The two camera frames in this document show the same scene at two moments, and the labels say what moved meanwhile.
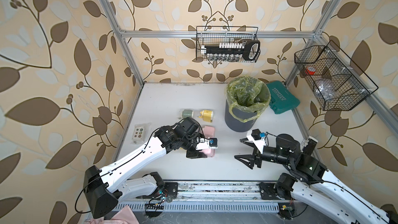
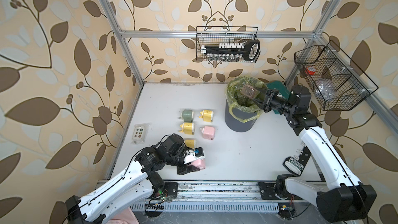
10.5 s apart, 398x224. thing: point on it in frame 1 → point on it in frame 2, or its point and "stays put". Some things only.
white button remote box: [141, 133] stays put
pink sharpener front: [210, 152] → [200, 163]
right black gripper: [251, 159] → [266, 103]
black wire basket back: [227, 44] stays put
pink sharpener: [209, 131] stays put
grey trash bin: [237, 125] stays put
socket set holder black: [249, 50] stays put
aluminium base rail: [212, 192] stays put
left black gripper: [195, 154] → [185, 169]
